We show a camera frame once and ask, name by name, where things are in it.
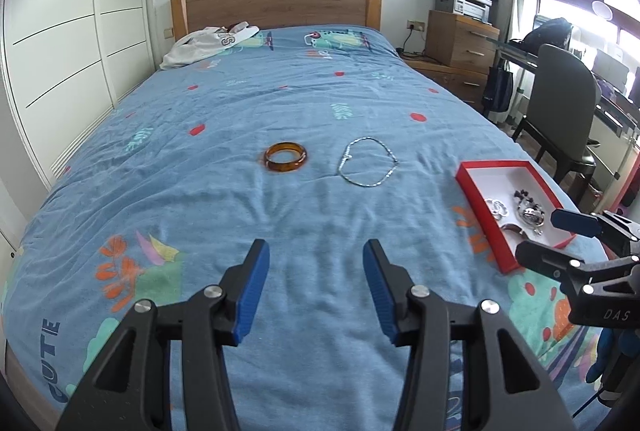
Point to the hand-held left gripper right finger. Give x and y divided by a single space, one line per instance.
380 296

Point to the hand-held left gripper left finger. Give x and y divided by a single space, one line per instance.
252 291

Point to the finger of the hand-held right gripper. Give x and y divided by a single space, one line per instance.
540 258
575 221

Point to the silver clasp trinket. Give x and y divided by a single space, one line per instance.
531 214

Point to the red jewelry box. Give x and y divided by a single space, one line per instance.
500 183

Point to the person's right hand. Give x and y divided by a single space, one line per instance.
606 356

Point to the glass desk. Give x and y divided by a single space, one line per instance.
620 111

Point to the grey chair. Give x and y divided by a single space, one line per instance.
560 101

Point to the amber bangle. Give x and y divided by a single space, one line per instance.
272 166

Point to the dark hanging bag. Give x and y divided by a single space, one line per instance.
497 93

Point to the blue printed bedspread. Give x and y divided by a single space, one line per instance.
250 121

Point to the black backpack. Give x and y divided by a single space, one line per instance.
550 33

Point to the low wooden nightstand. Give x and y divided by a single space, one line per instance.
450 78

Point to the wooden drawer cabinet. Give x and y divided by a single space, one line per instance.
460 41

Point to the round white lamp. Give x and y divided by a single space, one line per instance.
603 9

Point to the white printer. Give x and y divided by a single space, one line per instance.
462 3

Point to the white garment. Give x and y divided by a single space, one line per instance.
200 46

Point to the wooden headboard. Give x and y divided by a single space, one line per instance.
280 3

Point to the white wardrobe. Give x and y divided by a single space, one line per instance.
75 36

